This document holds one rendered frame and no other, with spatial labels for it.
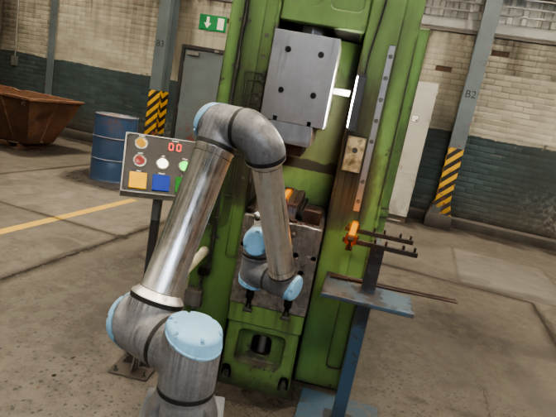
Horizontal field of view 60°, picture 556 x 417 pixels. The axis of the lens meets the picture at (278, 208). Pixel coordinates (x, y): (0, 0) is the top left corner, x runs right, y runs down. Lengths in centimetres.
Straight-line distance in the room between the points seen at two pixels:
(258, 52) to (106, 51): 780
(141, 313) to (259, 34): 154
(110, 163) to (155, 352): 558
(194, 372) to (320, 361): 153
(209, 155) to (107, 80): 875
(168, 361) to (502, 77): 739
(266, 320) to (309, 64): 123
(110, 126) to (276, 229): 539
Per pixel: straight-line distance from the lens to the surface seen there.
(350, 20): 241
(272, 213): 140
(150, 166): 223
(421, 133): 743
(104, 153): 675
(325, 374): 275
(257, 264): 166
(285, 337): 245
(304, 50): 226
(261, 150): 128
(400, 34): 242
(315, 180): 274
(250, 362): 255
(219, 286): 262
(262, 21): 244
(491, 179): 816
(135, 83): 969
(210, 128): 134
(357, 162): 237
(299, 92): 225
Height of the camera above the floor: 145
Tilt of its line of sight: 12 degrees down
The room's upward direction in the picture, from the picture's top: 11 degrees clockwise
